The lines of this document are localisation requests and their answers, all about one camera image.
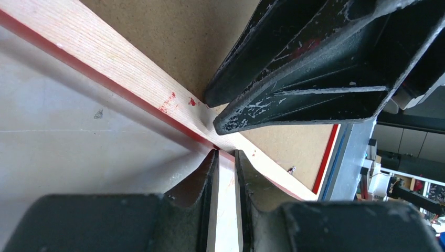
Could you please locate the red wooden picture frame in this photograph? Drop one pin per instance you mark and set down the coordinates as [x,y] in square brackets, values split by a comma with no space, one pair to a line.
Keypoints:
[70,32]

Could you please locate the small metal turn clip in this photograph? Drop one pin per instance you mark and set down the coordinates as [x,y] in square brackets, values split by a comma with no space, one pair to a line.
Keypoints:
[291,170]

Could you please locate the brown fibreboard backing board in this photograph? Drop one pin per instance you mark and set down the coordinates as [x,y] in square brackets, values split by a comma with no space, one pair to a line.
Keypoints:
[189,40]

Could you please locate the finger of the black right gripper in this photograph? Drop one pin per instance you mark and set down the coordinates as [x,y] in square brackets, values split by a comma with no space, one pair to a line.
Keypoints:
[289,26]
[393,37]

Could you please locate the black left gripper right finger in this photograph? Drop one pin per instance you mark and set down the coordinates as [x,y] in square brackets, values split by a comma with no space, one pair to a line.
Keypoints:
[269,219]

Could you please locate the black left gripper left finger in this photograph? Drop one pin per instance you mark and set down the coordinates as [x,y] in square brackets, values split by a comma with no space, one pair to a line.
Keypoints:
[181,219]

